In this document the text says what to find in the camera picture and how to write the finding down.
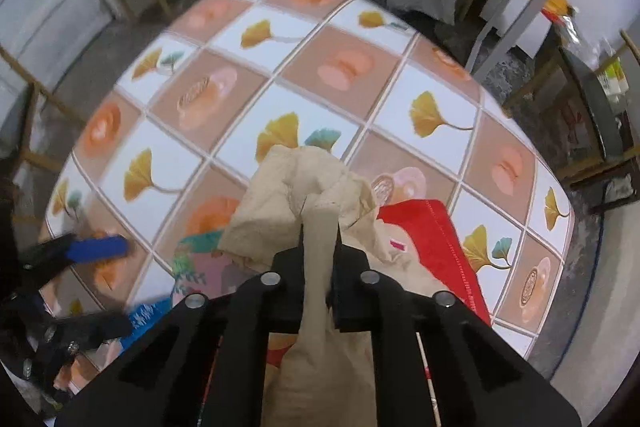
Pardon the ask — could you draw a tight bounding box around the white door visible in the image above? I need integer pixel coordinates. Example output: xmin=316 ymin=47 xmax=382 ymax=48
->
xmin=1 ymin=0 xmax=113 ymax=90

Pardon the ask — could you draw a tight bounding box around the patterned dining table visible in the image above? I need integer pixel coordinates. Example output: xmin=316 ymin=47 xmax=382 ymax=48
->
xmin=41 ymin=0 xmax=574 ymax=357

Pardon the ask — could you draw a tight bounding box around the red snack packet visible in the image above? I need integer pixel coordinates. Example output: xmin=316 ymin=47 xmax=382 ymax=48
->
xmin=378 ymin=199 xmax=490 ymax=325

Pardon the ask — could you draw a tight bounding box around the beige paper bag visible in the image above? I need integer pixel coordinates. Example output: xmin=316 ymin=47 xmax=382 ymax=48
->
xmin=220 ymin=145 xmax=447 ymax=426

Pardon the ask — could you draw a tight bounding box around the wooden chair right side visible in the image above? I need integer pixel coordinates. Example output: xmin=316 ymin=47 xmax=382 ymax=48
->
xmin=502 ymin=46 xmax=639 ymax=190

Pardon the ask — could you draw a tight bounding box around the wooden chair near door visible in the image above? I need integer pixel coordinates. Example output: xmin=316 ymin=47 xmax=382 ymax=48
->
xmin=1 ymin=48 xmax=87 ymax=182

